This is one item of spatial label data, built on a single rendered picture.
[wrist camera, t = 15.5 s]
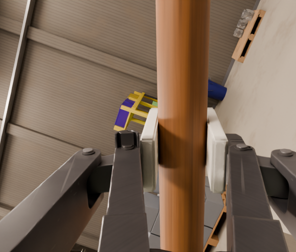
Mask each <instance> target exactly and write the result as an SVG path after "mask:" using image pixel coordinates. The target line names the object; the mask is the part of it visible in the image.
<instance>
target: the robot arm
mask: <svg viewBox="0 0 296 252"><path fill-rule="evenodd" d="M114 141H115V152H114V154H111V155H106V156H101V151H100V150H99V149H96V148H83V149H82V150H79V151H77V152H76V153H75V154H74V155H73V156H72V157H70V158H69V159H68V160H67V161H66V162H65V163H64V164H63V165H62V166H60V167H59V168H58V169H57V170H56V171H55V172H54V173H53V174H52V175H50V176H49V177H48V178H47V179H46V180H45V181H44V182H43V183H42V184H40V185H39V186H38V187H37V188H36V189H35V190H34V191H33V192H32V193H30V194H29V195H28V196H27V197H26V198H25V199H24V200H23V201H21V202H20V203H19V204H18V205H17V206H16V207H15V208H14V209H13V210H11V211H10V212H9V213H8V214H7V215H6V216H5V217H4V218H3V219H1V220H0V252H70V251H71V250H72V248H73V246H74V245H75V243H76V242H77V240H78V238H79V237H80V235H81V234H82V232H83V231H84V229H85V227H86V226H87V224H88V223H89V221H90V219H91V218H92V216H93V215H94V213H95V212H96V210H97V208H98V207H99V205H100V204H101V202H102V200H103V199H104V193H107V192H109V197H108V204H107V212H106V215H103V218H102V224H101V231H100V237H99V244H98V251H97V252H172V251H168V250H163V249H158V248H150V246H149V235H148V224H147V214H146V212H145V201H144V192H154V190H156V184H157V175H158V167H159V133H158V108H151V109H150V110H149V113H148V116H147V119H146V122H145V125H144V128H143V131H142V134H139V132H138V131H136V130H130V129H126V130H120V131H117V132H115V133H114ZM205 164H206V169H207V175H208V180H209V185H210V191H212V192H213V193H216V194H223V192H225V191H226V201H225V206H226V251H216V252H289V249H288V246H287V242H286V239H285V236H284V232H283V229H282V226H281V223H280V220H281V221H282V223H283V224H284V225H285V227H286V228H287V229H288V231H289V232H290V234H291V235H292V236H293V238H294V239H295V240H296V152H295V151H292V150H290V149H285V148H283V149H275V150H272V151H271V155H270V157H265V156H259V155H257V154H256V151H255V149H254V148H253V147H252V146H249V145H246V144H245V142H244V140H243V139H242V137H241V136H240V135H238V134H236V133H225V132H224V130H223V128H222V126H221V123H220V121H219V119H218V116H217V114H216V112H215V110H214V109H213V108H212V107H208V108H207V129H206V162H205ZM270 206H271V208H272V209H273V210H274V212H275V213H276V214H277V216H278V217H279V218H280V220H276V219H273V215H272V211H271V208H270Z"/></svg>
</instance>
